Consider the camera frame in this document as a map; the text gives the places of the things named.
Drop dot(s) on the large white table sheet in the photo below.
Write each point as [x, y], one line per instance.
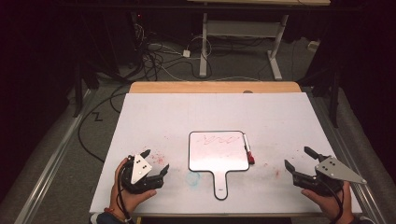
[155, 118]

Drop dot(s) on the white marker with red cap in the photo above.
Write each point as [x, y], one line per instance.
[248, 149]

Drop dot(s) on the person's right hand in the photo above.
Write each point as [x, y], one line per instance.
[327, 203]

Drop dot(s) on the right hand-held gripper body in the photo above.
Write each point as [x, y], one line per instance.
[333, 171]

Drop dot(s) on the black metal stand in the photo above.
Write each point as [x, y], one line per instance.
[334, 99]
[77, 93]

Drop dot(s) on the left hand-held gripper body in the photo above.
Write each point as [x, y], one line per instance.
[141, 169]

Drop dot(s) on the white power adapter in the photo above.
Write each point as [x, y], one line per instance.
[186, 53]

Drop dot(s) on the white metal desk frame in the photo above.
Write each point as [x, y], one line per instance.
[243, 28]

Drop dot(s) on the metal floor rail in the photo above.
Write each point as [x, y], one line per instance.
[348, 152]
[53, 161]

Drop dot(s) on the person's left hand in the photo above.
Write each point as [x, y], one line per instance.
[123, 199]

